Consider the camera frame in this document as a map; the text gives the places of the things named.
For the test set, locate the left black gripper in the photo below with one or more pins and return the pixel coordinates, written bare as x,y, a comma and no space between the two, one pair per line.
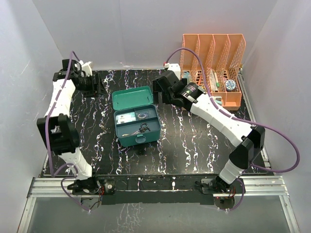
101,90

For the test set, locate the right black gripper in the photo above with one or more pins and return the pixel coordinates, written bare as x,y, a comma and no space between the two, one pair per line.
157,89

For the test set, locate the clear bag with rubber bands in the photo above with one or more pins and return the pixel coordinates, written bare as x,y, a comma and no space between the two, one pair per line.
142,115

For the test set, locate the white blue bandage box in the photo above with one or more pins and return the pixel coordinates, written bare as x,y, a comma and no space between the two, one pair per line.
125,118

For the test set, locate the green medicine kit box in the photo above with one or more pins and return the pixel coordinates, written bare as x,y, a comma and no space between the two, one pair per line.
132,98

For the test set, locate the black handled scissors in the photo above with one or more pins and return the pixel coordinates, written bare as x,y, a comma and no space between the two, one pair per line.
143,128

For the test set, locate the blue divided tray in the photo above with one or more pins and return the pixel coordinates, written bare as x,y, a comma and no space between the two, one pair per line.
130,127

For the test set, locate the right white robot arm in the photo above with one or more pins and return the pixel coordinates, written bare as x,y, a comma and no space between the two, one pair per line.
247,138

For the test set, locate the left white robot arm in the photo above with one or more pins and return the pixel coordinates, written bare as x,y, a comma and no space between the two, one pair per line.
59,134

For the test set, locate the blue brush blister pack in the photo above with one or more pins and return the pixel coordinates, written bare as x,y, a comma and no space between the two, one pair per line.
186,74

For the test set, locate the red pencil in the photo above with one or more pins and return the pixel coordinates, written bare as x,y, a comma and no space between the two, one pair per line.
200,80

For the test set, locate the white tube in organizer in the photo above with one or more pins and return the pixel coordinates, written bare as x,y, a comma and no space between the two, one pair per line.
214,83

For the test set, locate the teal white small box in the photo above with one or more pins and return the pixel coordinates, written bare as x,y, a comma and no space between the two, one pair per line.
218,100

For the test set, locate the round blue white tin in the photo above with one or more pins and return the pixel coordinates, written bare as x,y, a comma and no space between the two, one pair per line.
230,85

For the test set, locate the orange file organizer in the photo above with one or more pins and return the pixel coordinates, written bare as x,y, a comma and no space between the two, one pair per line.
222,53

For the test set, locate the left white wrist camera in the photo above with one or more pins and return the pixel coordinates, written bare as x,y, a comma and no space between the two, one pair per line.
87,67

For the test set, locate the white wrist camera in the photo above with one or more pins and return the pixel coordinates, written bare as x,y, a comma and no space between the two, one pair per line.
87,67
175,68

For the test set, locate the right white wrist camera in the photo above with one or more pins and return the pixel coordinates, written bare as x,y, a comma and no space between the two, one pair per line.
175,68

